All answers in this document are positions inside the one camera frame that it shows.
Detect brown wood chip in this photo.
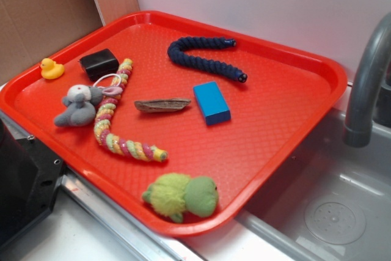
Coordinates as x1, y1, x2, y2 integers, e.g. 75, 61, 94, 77
134, 98, 191, 113

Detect red plastic tray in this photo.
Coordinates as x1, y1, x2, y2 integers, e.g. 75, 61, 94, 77
1, 12, 347, 237

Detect blue rectangular block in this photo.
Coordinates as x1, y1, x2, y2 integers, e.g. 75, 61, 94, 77
193, 81, 231, 126

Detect green plush turtle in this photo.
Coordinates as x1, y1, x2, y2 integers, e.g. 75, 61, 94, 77
142, 173, 219, 223

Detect black box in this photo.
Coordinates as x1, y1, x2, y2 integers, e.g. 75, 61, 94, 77
79, 48, 120, 81

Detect grey plush elephant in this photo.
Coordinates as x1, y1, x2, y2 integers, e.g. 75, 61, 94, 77
53, 84, 123, 128

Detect yellow rubber duck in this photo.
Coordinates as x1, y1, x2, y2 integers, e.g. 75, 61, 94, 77
40, 58, 65, 80

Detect grey plastic sink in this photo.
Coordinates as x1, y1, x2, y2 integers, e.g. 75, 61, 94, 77
237, 110, 390, 260

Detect grey faucet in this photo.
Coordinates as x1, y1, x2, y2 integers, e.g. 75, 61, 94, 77
343, 13, 390, 148

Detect brown cardboard panel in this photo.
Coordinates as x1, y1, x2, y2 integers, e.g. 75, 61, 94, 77
1, 0, 102, 84

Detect dark blue rope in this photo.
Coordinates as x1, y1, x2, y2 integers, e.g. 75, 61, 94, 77
167, 36, 249, 84

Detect multicolour pastel rope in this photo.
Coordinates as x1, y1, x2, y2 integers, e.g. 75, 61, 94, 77
93, 57, 169, 163

